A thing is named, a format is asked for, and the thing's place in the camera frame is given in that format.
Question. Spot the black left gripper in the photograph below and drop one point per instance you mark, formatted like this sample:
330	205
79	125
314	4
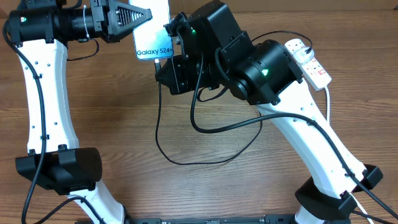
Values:
109	17

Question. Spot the Samsung Galaxy smartphone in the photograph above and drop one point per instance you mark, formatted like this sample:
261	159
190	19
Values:
151	40

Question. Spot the white charger plug adapter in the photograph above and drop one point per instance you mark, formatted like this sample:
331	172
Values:
303	55

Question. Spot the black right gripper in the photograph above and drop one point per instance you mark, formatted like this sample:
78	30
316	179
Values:
182	68

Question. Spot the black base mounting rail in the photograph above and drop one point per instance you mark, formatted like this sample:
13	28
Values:
267	219

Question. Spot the white power strip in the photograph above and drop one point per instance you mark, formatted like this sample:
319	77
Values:
312	70

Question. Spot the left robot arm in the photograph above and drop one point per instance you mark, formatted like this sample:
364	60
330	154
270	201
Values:
39	32

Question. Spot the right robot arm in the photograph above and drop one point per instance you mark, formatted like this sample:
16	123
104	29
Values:
217	52

